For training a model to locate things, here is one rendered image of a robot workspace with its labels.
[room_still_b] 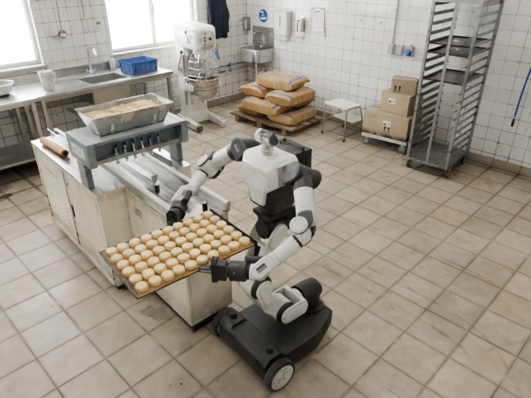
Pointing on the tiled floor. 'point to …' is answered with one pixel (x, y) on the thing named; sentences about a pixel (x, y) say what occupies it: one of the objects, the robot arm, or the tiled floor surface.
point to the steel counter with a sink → (105, 83)
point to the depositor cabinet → (92, 203)
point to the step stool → (344, 113)
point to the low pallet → (276, 122)
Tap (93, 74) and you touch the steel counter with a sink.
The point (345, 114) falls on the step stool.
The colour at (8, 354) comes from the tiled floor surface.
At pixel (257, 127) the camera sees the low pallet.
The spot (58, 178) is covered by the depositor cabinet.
